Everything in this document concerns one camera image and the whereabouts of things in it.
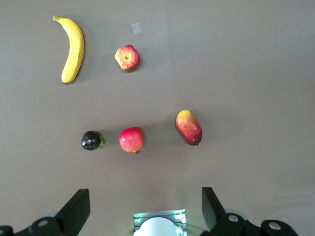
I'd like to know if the paper table cover sheet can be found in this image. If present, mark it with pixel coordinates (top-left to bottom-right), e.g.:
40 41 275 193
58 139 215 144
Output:
0 0 315 236

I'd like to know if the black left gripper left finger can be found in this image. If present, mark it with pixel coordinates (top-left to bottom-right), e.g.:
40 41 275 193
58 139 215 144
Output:
0 188 91 236

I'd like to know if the red pomegranate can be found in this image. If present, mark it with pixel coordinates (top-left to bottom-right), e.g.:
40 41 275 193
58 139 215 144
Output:
119 126 145 155

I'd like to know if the red yellow mango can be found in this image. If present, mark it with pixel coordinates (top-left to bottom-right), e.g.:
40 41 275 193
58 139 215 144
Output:
175 109 203 147

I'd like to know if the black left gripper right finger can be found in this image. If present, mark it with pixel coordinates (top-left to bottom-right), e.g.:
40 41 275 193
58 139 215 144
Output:
199 187 300 236

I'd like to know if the dark purple mangosteen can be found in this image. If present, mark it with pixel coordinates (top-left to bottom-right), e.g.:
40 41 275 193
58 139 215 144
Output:
81 130 106 151

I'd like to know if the red yellow apple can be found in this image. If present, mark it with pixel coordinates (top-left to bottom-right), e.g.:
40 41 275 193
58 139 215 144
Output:
114 44 141 72

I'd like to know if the yellow banana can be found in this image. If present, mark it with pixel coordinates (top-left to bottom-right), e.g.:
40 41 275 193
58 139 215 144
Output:
52 15 85 85

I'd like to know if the small clear tape patch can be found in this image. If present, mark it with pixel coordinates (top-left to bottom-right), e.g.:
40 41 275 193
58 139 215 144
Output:
131 22 143 35

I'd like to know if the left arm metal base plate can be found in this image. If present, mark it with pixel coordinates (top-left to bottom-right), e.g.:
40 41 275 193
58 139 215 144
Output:
133 208 187 236

